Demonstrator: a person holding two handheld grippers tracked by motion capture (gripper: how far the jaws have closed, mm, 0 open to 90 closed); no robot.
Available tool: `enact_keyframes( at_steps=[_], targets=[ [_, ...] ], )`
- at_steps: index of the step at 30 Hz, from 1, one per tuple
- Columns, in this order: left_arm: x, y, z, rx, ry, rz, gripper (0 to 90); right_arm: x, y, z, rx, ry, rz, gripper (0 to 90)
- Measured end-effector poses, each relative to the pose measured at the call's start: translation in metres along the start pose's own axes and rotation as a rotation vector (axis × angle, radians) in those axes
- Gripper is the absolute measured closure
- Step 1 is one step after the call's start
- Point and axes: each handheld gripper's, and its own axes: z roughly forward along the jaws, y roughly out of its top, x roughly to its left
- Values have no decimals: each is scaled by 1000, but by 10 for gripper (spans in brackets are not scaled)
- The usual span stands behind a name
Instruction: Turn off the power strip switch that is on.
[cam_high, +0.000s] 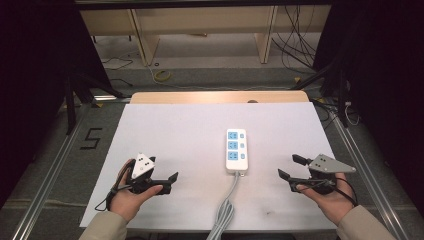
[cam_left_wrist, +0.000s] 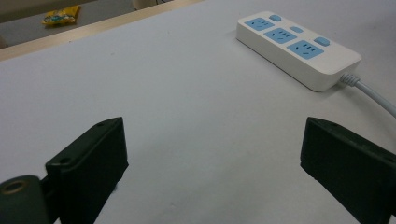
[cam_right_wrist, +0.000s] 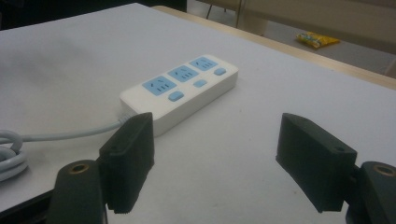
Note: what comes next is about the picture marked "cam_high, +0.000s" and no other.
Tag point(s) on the black metal stand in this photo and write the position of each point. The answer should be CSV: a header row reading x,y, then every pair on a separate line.
x,y
333,76
75,96

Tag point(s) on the person's right hand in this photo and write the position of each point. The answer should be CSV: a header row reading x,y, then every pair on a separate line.
x,y
331,201

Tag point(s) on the white table mat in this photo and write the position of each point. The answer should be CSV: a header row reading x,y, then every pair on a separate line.
x,y
186,140

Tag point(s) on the white power strip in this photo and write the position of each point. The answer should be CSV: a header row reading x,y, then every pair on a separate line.
x,y
236,150

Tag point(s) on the wooden table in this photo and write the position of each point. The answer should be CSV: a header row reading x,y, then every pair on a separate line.
x,y
206,97

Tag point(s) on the dark curtain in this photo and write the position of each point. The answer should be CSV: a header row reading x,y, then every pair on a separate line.
x,y
386,83
33,83

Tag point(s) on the person's left hand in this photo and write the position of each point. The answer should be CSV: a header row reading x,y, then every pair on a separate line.
x,y
128,200

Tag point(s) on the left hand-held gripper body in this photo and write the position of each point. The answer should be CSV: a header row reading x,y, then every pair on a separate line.
x,y
142,166

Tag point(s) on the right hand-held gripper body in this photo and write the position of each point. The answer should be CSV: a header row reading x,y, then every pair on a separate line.
x,y
328,168

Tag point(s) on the aluminium rail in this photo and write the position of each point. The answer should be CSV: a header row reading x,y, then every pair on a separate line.
x,y
366,173
50,173

